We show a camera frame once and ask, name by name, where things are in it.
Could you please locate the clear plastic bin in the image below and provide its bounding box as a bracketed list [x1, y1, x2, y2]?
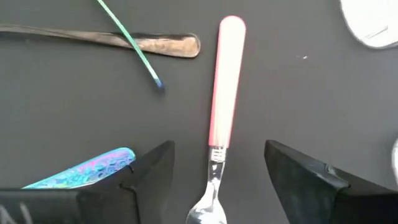
[338, 0, 398, 50]

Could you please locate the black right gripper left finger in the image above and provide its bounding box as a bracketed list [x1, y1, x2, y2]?
[0, 139, 175, 224]

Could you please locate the pink handled steel fork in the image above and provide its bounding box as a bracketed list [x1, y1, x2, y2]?
[185, 15, 247, 224]

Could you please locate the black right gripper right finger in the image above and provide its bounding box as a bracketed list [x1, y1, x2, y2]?
[264, 139, 398, 224]

